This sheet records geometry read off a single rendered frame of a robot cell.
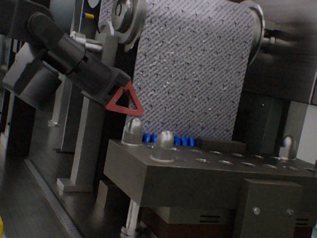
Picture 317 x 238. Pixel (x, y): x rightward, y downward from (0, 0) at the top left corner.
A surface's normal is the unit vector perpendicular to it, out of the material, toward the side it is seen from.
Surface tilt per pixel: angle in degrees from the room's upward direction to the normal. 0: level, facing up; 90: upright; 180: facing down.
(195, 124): 90
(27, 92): 75
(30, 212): 0
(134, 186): 90
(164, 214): 90
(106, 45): 90
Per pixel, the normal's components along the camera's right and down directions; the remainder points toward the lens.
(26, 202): 0.18, -0.98
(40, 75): 0.22, -0.07
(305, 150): -0.89, -0.11
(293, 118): 0.43, 0.18
